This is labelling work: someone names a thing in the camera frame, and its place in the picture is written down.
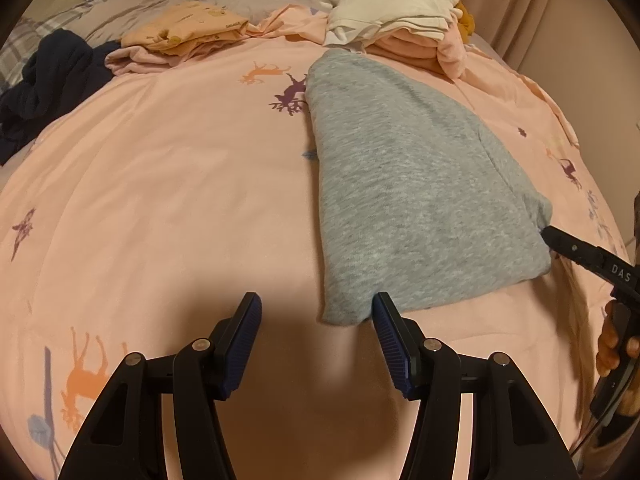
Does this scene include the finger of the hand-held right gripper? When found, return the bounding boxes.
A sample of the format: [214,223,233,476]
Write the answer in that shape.
[541,225,608,281]

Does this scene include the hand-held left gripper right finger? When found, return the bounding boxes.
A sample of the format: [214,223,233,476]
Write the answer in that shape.
[371,291,581,480]

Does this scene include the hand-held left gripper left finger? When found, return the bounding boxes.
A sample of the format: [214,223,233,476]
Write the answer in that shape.
[57,291,263,480]

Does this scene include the grey sweatshirt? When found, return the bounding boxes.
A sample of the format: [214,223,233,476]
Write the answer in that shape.
[304,49,555,326]

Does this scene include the pink folded clothes stack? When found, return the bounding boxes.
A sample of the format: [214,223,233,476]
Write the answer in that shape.
[365,25,471,80]

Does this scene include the white folded clothes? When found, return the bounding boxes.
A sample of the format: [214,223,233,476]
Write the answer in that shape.
[324,0,463,53]

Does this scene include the dark navy clothes pile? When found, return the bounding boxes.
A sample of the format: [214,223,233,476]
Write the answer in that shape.
[0,29,121,166]

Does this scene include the person's right hand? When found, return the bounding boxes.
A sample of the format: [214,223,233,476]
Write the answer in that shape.
[597,300,640,378]

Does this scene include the pink printed duvet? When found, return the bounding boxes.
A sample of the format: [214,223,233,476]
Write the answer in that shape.
[0,2,633,480]

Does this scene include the beige curtain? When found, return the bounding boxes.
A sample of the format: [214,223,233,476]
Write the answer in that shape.
[135,0,636,86]

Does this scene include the light pink folded garment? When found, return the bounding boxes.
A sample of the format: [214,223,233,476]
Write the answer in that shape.
[104,35,241,77]

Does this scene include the peach printed folded garment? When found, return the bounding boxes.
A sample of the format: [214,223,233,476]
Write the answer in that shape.
[121,1,251,53]

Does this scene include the plaid pillow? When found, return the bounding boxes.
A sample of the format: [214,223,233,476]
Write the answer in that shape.
[0,0,138,93]

